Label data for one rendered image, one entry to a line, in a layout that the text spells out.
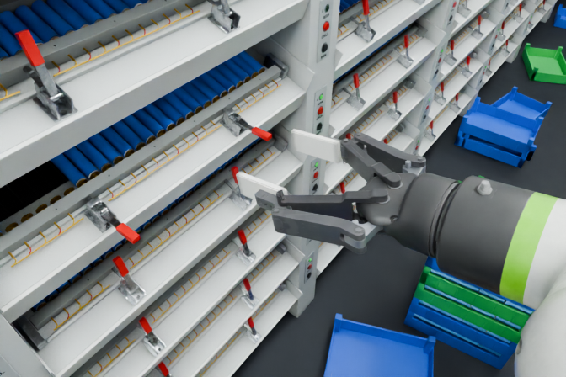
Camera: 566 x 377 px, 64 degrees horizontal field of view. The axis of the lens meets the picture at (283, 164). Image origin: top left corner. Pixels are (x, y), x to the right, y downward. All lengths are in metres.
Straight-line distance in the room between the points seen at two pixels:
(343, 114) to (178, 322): 0.61
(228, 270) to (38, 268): 0.49
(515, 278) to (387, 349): 1.16
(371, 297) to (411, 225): 1.21
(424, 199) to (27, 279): 0.48
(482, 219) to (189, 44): 0.43
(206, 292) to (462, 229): 0.71
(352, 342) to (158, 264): 0.84
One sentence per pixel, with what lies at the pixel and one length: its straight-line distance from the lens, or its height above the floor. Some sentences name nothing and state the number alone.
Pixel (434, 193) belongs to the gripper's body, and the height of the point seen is 1.07.
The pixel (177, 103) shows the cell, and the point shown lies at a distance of 0.78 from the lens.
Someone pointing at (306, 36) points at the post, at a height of 0.99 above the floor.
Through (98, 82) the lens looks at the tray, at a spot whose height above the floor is 1.07.
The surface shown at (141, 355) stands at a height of 0.51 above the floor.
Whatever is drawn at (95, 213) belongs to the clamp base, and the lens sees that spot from 0.66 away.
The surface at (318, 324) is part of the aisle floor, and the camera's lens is 1.54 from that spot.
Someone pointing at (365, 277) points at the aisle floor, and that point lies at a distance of 1.66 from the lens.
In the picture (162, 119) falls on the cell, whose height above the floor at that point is 0.93.
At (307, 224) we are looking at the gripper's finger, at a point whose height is 1.03.
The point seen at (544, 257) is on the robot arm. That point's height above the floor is 1.09.
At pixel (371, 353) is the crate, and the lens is 1.52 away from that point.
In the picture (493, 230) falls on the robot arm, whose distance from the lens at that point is 0.39.
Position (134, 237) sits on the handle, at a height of 0.90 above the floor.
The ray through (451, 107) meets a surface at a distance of 2.26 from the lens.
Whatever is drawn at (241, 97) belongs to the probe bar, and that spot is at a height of 0.91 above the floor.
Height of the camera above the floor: 1.36
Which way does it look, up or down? 42 degrees down
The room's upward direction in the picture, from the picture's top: straight up
